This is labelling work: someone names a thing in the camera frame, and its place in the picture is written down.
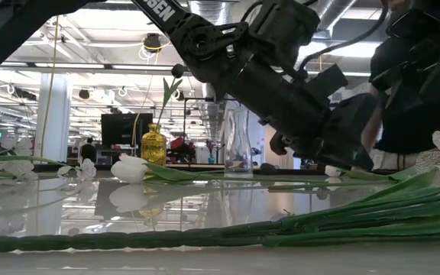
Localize silver ventilation duct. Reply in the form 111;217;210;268
315;0;358;31
188;0;244;24

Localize beige door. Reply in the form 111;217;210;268
264;125;279;169

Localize black frame rig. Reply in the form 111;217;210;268
183;96;240;165

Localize ceiling light strip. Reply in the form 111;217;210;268
0;62;175;73

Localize small blue vase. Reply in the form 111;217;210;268
205;139;217;165

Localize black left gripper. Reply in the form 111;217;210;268
229;57;377;171

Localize yellow glass vase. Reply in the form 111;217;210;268
141;123;167;167

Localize white artificial tulip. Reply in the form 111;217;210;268
324;163;403;183
111;152;322;185

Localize clear glass vase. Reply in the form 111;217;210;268
223;106;254;179

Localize person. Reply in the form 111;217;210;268
80;137;97;163
359;0;440;172

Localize white blossom spray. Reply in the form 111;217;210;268
0;136;98;189

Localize red black machine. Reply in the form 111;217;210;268
168;136;197;164

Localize dark artificial tulip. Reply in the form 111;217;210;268
157;63;187;129

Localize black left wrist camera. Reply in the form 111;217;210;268
242;0;322;76

